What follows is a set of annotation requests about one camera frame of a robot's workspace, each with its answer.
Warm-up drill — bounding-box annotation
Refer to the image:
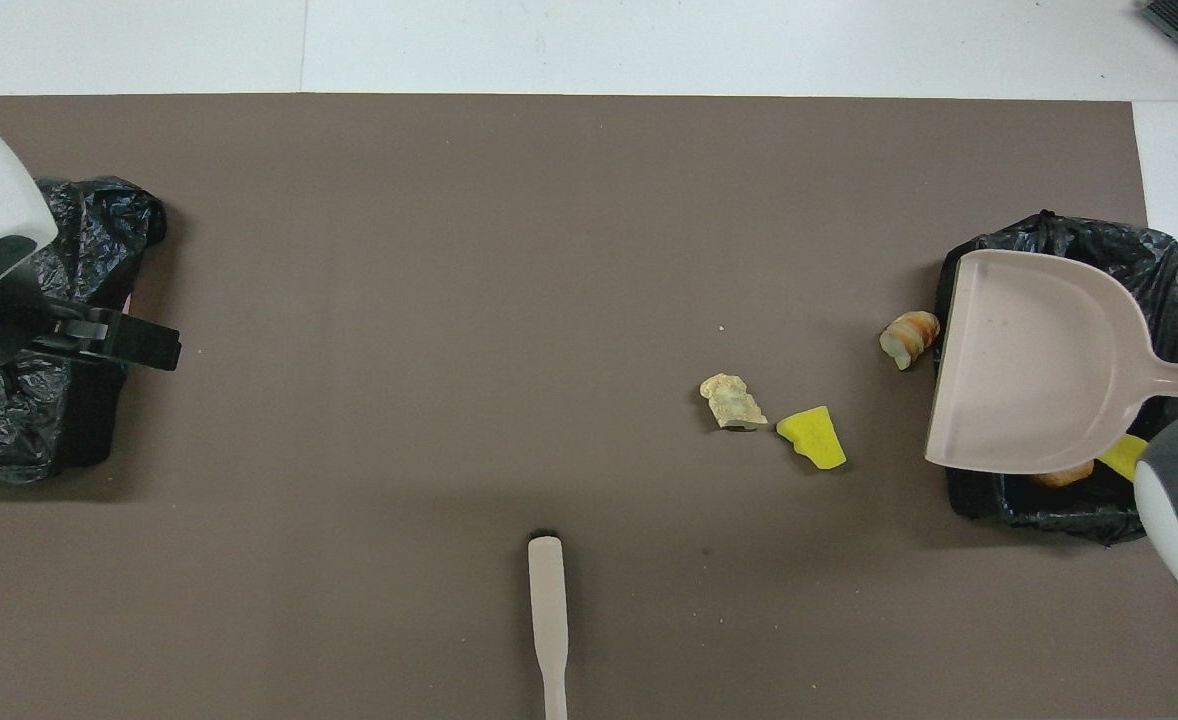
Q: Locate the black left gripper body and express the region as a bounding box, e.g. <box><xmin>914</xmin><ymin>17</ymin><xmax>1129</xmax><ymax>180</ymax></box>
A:
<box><xmin>0</xmin><ymin>280</ymin><xmax>125</xmax><ymax>373</ymax></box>

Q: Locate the beige hand brush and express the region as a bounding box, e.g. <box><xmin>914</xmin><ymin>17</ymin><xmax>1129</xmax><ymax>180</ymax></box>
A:
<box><xmin>527</xmin><ymin>527</ymin><xmax>571</xmax><ymax>720</ymax></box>

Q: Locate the beige plastic dustpan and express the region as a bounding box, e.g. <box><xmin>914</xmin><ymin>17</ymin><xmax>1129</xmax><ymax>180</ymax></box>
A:
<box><xmin>924</xmin><ymin>249</ymin><xmax>1178</xmax><ymax>475</ymax></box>

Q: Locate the brown oval bread roll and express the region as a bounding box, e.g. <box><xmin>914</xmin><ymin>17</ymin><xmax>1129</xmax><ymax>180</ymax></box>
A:
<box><xmin>1027</xmin><ymin>458</ymin><xmax>1096</xmax><ymax>490</ymax></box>

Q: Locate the notched yellow sponge piece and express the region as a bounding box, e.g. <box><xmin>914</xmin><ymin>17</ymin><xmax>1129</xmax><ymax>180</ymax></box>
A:
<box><xmin>1096</xmin><ymin>433</ymin><xmax>1150</xmax><ymax>483</ymax></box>

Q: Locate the black bag lined bin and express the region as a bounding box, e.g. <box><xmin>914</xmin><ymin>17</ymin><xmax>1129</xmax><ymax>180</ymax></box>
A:
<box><xmin>933</xmin><ymin>210</ymin><xmax>1178</xmax><ymax>547</ymax></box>
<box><xmin>0</xmin><ymin>176</ymin><xmax>168</xmax><ymax>486</ymax></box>

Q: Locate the brown table mat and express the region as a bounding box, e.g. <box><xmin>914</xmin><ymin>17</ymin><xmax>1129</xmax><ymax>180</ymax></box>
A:
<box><xmin>0</xmin><ymin>94</ymin><xmax>1178</xmax><ymax>720</ymax></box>

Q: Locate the pale flaky pastry piece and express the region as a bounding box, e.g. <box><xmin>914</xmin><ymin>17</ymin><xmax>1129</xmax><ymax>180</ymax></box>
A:
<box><xmin>699</xmin><ymin>373</ymin><xmax>768</xmax><ymax>432</ymax></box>

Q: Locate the plain yellow sponge piece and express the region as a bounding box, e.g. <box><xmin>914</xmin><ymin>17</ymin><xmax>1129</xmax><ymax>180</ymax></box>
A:
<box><xmin>775</xmin><ymin>405</ymin><xmax>848</xmax><ymax>471</ymax></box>

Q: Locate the small curled croissant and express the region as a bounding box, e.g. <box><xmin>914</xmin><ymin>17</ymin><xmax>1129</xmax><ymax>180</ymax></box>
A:
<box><xmin>879</xmin><ymin>310</ymin><xmax>942</xmax><ymax>371</ymax></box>

